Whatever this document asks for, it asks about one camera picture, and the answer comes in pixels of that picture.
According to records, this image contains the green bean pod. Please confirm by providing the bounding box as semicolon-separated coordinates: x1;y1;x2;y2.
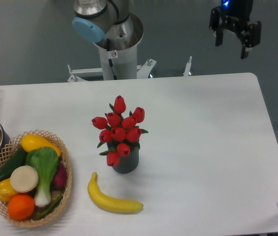
33;195;63;221

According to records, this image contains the orange fruit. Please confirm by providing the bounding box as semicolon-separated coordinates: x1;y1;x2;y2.
7;194;35;220

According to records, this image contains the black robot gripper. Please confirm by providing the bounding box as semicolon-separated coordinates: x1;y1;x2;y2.
209;0;262;59

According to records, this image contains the red tulip bouquet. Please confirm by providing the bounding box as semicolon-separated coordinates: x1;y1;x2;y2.
91;95;148;168

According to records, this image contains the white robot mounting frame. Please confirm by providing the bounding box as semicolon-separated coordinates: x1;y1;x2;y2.
66;46;193;83

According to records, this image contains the beige round disc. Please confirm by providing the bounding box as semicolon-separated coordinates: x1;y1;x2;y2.
10;165;39;193

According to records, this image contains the yellow banana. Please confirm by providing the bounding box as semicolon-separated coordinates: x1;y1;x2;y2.
87;172;143;214

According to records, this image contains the woven wicker basket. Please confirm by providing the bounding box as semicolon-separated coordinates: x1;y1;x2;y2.
0;130;72;228

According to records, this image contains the green bok choy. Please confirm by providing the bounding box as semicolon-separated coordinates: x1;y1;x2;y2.
26;147;58;207

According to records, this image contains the yellow squash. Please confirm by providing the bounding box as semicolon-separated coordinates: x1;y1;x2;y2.
21;134;61;157

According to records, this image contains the purple sweet potato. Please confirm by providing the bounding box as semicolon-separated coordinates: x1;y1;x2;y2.
53;162;67;189

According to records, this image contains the green cucumber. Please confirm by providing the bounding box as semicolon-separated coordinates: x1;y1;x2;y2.
0;147;28;182

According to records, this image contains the dark grey ribbed vase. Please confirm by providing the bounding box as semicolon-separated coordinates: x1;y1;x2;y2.
106;142;139;174

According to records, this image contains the yellow bell pepper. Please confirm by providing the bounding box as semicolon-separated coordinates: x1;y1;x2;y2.
0;178;19;202

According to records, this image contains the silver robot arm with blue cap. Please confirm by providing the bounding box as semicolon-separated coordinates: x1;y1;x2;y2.
72;0;262;59

